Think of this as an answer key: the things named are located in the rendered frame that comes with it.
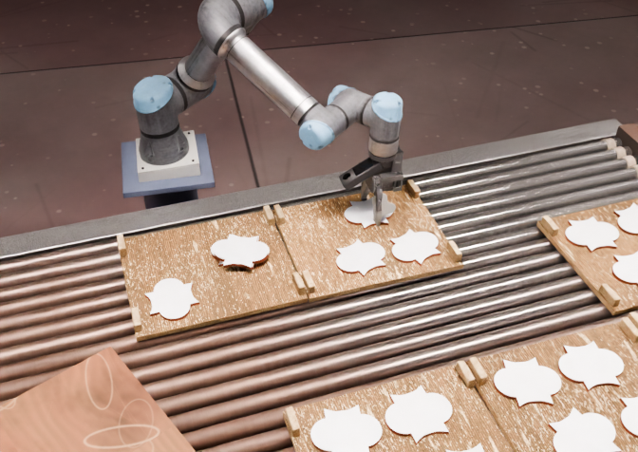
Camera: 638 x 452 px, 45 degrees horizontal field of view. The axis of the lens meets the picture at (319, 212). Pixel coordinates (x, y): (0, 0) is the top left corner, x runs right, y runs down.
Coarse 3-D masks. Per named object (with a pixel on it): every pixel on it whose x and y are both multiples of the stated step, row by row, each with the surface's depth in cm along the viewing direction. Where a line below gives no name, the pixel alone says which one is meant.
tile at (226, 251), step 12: (228, 240) 196; (240, 240) 196; (252, 240) 196; (216, 252) 192; (228, 252) 192; (240, 252) 192; (252, 252) 192; (264, 252) 193; (228, 264) 189; (240, 264) 189; (252, 264) 190
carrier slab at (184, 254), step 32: (224, 224) 205; (256, 224) 205; (128, 256) 195; (160, 256) 195; (192, 256) 195; (288, 256) 196; (128, 288) 186; (192, 288) 187; (224, 288) 187; (256, 288) 187; (288, 288) 187; (160, 320) 178; (192, 320) 179; (224, 320) 180
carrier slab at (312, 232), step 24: (384, 192) 217; (408, 192) 217; (288, 216) 208; (312, 216) 208; (336, 216) 208; (408, 216) 209; (288, 240) 200; (312, 240) 200; (336, 240) 201; (360, 240) 201; (384, 240) 201; (312, 264) 194; (408, 264) 194; (432, 264) 194; (456, 264) 194; (336, 288) 187; (360, 288) 188
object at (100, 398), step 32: (64, 384) 151; (96, 384) 151; (128, 384) 152; (0, 416) 145; (32, 416) 146; (64, 416) 146; (96, 416) 146; (128, 416) 146; (160, 416) 146; (0, 448) 140; (32, 448) 140; (64, 448) 140; (96, 448) 140; (128, 448) 140; (160, 448) 140; (192, 448) 141
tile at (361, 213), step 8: (368, 200) 212; (352, 208) 209; (360, 208) 209; (368, 208) 209; (352, 216) 207; (360, 216) 207; (368, 216) 207; (360, 224) 205; (368, 224) 204; (384, 224) 206
